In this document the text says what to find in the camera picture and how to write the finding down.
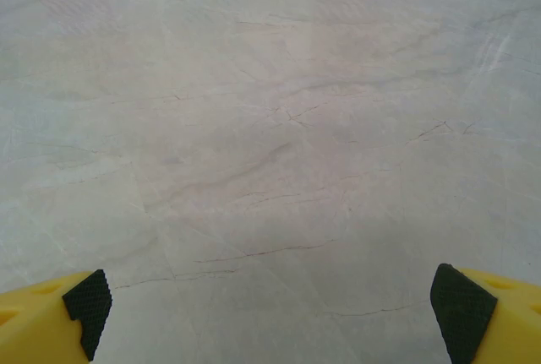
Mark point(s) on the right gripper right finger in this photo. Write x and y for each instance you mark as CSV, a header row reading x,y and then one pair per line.
x,y
490,322

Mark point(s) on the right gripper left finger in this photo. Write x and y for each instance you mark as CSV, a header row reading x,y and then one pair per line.
x,y
38,322

